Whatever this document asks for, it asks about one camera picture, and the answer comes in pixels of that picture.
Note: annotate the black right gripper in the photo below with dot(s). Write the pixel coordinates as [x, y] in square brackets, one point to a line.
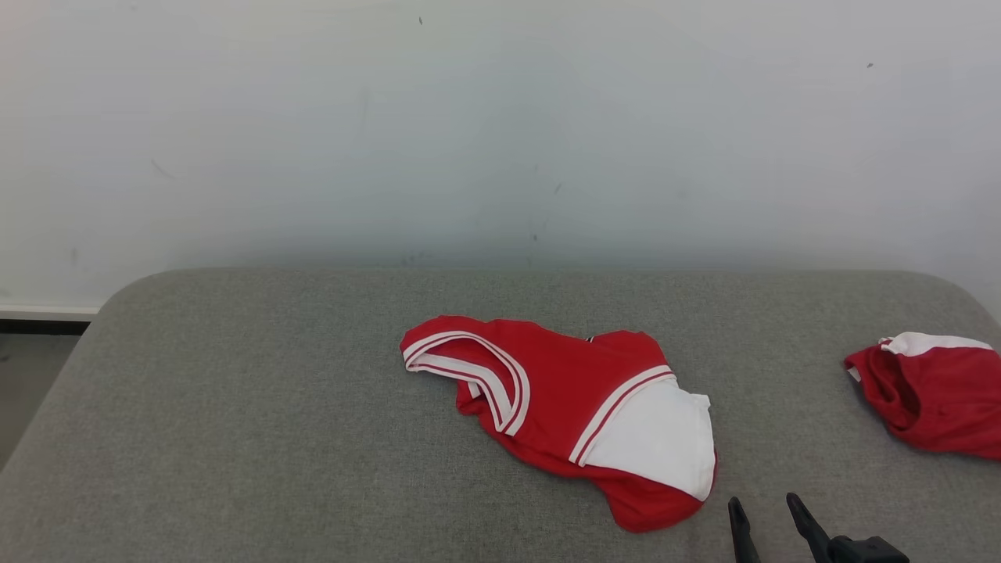
[868, 551]

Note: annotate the red shorts white waistband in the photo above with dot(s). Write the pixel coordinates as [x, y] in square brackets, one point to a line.
[946, 407]

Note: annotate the red white basketball jersey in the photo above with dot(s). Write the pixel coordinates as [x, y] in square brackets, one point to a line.
[563, 383]

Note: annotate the white black wall baseboard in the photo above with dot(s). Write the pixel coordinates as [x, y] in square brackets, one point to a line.
[47, 317]

